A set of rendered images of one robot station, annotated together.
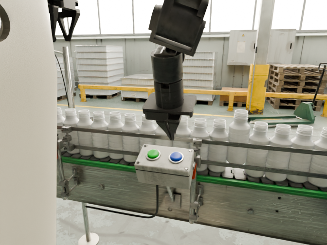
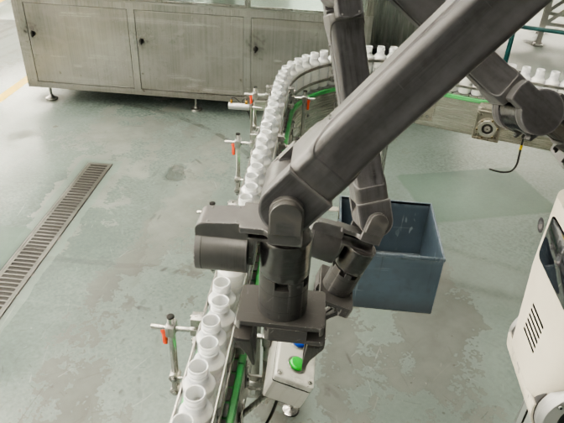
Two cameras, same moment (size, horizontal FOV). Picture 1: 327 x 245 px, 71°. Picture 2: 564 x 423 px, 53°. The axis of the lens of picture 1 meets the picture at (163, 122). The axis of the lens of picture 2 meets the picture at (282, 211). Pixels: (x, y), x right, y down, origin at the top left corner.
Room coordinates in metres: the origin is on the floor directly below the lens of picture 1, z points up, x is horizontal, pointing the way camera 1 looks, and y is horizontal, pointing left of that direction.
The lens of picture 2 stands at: (0.72, 0.75, 1.95)
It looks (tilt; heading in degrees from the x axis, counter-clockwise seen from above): 33 degrees down; 259
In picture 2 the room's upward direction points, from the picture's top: 3 degrees clockwise
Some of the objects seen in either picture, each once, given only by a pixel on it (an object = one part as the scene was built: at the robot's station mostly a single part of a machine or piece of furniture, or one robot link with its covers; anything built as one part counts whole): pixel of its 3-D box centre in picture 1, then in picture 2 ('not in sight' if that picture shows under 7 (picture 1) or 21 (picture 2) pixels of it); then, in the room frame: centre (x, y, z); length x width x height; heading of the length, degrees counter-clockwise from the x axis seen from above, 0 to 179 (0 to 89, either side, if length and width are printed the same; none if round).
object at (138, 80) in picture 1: (145, 87); not in sight; (6.80, 0.55, 0.33); 1.25 x 1.03 x 0.66; 163
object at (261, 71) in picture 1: (256, 90); not in sight; (4.92, -2.02, 0.55); 0.40 x 0.34 x 1.10; 75
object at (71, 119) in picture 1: (72, 131); not in sight; (0.79, 0.34, 1.08); 0.06 x 0.06 x 0.17
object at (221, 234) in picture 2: not in sight; (249, 225); (0.66, 0.26, 1.60); 0.12 x 0.09 x 0.12; 165
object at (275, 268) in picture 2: not in sight; (280, 251); (0.62, 0.26, 1.57); 0.07 x 0.06 x 0.07; 165
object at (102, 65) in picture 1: (101, 71); not in sight; (7.28, 1.93, 0.76); 1.25 x 1.03 x 1.52; 167
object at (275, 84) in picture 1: (293, 85); not in sight; (5.90, -3.36, 0.51); 1.26 x 1.08 x 1.02; 165
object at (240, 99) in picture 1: (239, 96); not in sight; (6.19, -2.11, 0.16); 1.23 x 1.02 x 0.31; 163
